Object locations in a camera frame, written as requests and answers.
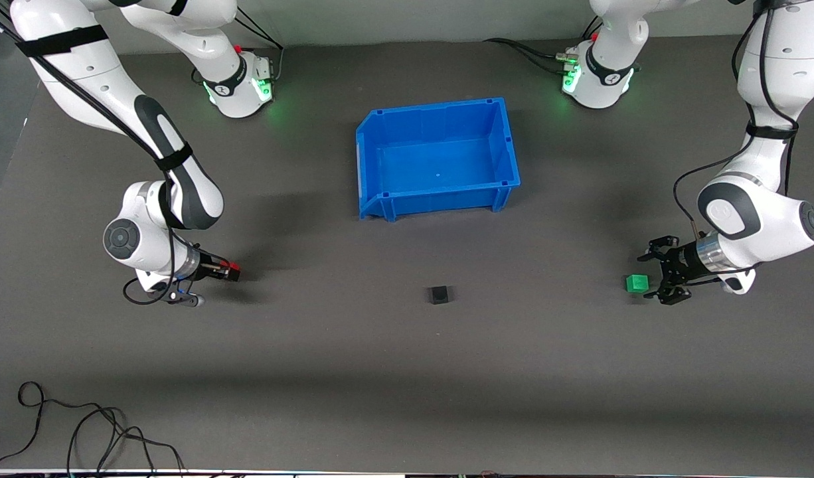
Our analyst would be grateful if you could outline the blue plastic storage bin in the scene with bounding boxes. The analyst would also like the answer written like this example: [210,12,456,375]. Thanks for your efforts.
[355,98,521,222]

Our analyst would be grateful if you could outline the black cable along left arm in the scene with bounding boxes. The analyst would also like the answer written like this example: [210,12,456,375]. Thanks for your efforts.
[673,0,801,234]

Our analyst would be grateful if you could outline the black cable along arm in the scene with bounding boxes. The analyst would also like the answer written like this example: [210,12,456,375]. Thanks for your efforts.
[0,12,197,306]
[673,0,801,234]

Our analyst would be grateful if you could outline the loose thin black cable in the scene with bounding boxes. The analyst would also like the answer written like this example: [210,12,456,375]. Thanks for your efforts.
[0,381,185,473]

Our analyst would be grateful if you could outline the black cable along right arm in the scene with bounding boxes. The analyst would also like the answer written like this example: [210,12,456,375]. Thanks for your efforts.
[0,12,197,306]

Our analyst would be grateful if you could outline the black right arm base cables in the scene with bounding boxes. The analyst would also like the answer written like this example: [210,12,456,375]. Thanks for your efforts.
[192,7,285,86]

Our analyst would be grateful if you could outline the black arm base cables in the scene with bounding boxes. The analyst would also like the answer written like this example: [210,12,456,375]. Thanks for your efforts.
[483,16,603,75]
[192,7,285,86]

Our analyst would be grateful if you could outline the black left arm base cables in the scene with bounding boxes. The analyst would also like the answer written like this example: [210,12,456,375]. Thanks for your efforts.
[483,16,603,75]

